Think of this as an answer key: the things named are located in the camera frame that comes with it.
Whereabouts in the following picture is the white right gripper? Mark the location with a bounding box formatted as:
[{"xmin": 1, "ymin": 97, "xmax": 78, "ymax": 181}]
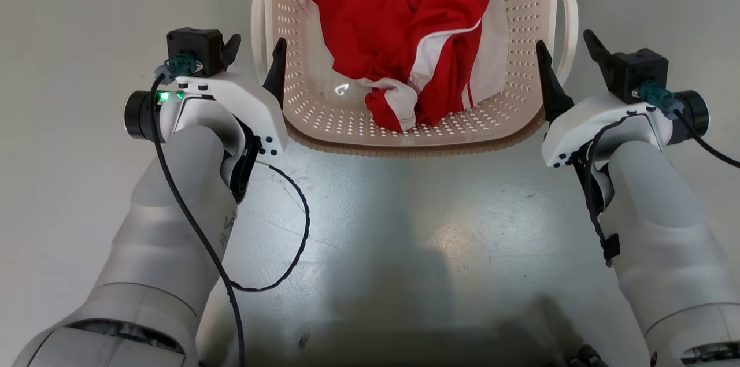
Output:
[{"xmin": 535, "ymin": 29, "xmax": 711, "ymax": 169}]

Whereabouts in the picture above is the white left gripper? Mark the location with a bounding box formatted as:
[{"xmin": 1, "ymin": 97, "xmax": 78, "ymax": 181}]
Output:
[{"xmin": 124, "ymin": 33, "xmax": 289, "ymax": 157}]

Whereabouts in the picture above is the beige perforated plastic laundry basket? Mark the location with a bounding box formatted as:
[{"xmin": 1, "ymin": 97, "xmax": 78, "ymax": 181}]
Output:
[{"xmin": 251, "ymin": 0, "xmax": 579, "ymax": 158}]

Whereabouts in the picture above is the red garment with white stripes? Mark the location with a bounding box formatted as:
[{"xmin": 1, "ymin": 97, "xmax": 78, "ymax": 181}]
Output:
[{"xmin": 301, "ymin": 0, "xmax": 497, "ymax": 133}]

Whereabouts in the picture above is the black cable with teal plug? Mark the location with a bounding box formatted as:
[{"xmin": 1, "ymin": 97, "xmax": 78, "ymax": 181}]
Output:
[
  {"xmin": 150, "ymin": 53, "xmax": 247, "ymax": 367},
  {"xmin": 637, "ymin": 80, "xmax": 740, "ymax": 170}
]

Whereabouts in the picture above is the thin black braided cable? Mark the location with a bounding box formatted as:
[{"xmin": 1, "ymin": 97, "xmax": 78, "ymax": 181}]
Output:
[
  {"xmin": 572, "ymin": 114, "xmax": 623, "ymax": 269},
  {"xmin": 230, "ymin": 160, "xmax": 312, "ymax": 293}
]

